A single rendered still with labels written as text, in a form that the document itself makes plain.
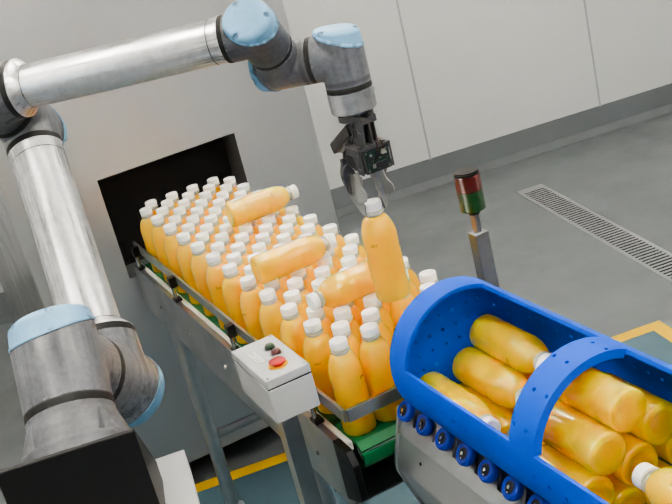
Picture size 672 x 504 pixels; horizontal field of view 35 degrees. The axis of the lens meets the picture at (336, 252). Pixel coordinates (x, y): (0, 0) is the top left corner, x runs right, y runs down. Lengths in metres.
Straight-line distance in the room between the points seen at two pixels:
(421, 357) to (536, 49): 4.75
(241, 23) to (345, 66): 0.22
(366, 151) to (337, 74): 0.16
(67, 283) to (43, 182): 0.23
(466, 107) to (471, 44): 0.38
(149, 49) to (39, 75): 0.23
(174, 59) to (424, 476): 0.94
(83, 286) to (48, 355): 0.28
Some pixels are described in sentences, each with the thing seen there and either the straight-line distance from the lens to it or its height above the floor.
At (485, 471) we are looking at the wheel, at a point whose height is 0.97.
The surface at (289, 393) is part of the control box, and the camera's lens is 2.20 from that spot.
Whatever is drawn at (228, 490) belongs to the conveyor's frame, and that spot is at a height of 0.09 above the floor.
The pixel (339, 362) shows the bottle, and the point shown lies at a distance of 2.22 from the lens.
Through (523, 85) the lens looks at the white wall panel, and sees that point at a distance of 6.72.
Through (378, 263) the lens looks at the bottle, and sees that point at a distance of 2.19.
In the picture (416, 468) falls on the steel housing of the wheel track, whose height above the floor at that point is 0.86.
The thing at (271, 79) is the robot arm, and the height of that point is 1.67.
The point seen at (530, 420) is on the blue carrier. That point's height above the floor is 1.17.
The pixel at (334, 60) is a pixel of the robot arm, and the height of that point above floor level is 1.68.
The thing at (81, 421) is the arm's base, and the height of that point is 1.31.
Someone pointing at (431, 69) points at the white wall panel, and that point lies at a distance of 6.47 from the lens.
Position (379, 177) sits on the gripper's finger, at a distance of 2.16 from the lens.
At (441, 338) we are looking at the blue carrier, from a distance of 2.11.
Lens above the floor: 2.06
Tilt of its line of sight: 21 degrees down
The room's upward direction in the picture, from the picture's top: 14 degrees counter-clockwise
